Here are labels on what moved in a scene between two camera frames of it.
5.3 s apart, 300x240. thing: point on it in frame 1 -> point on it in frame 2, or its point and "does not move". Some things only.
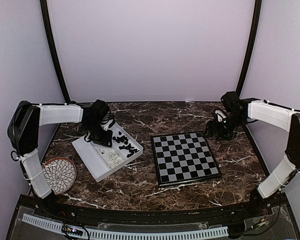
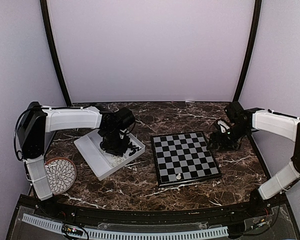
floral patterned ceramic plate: x=60 y=173 does not move
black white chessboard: x=183 y=157 does not move
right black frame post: x=257 y=16 does not move
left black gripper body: x=96 y=134 -> x=112 y=143
